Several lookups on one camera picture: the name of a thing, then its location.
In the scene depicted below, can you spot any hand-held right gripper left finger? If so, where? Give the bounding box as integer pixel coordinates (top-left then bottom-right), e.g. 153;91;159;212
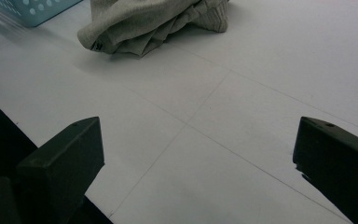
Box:
16;116;105;224

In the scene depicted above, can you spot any light blue plastic basket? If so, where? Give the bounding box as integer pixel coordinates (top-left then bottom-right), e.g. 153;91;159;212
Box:
0;0;84;29

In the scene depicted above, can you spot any grey knit garment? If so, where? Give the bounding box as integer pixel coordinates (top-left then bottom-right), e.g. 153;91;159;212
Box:
76;0;230;59

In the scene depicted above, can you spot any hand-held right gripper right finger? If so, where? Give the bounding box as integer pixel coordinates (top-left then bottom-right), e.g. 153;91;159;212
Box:
292;116;358;224

